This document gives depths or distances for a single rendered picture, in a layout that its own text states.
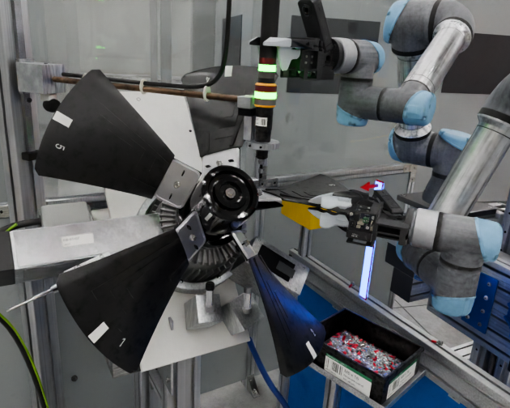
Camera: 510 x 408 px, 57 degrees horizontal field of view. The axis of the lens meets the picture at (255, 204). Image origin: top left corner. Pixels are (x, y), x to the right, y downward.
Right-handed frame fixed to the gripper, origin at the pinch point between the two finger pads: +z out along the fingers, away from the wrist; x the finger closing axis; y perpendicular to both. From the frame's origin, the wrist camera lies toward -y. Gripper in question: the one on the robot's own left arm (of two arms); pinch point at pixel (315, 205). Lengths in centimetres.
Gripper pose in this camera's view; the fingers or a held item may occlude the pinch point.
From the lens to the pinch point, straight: 100.0
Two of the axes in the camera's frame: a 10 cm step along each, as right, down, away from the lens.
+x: -0.1, 9.1, 4.1
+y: -4.0, 3.7, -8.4
